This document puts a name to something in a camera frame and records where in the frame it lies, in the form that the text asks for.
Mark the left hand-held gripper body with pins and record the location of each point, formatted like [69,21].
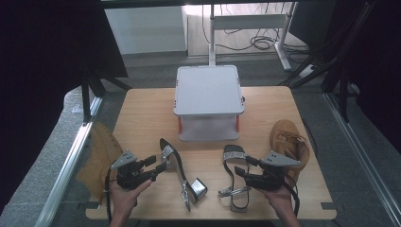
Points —
[127,175]

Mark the tan suede boot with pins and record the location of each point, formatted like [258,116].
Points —
[285,138]
[101,157]

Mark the person's left hand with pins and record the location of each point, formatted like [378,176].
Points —
[123,201]

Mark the person's right hand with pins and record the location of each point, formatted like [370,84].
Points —
[282,200]

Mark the white two-tier shoe rack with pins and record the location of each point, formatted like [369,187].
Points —
[208,91]

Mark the black heeled sandal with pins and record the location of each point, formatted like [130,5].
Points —
[235,154]
[176,159]

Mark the black curtain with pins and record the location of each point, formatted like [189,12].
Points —
[38,63]
[384,63]

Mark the silver metal rail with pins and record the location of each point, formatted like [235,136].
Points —
[67,170]
[362,154]

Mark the white cabinet panel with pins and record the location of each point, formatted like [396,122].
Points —
[145,30]

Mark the black metal stand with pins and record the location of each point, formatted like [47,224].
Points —
[85,97]
[343,78]

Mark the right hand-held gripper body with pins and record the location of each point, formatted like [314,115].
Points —
[271,178]

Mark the white desk frame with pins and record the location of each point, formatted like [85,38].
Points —
[249,22]

